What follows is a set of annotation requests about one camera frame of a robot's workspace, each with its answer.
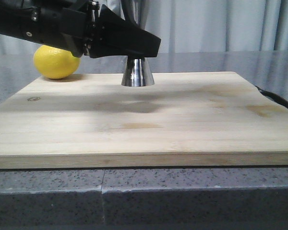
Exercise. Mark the grey curtain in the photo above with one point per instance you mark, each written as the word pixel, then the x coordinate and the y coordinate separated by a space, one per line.
pixel 214 25

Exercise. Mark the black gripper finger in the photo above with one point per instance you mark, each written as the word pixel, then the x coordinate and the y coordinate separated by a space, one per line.
pixel 110 35

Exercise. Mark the light wooden cutting board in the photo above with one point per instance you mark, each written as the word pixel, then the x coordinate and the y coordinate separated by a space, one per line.
pixel 185 119

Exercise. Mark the yellow lemon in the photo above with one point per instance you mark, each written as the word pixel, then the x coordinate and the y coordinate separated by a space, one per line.
pixel 54 63

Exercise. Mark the steel double jigger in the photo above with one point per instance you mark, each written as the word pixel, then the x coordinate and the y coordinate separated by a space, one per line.
pixel 137 71

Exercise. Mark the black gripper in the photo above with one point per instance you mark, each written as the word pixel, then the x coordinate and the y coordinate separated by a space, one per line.
pixel 62 24

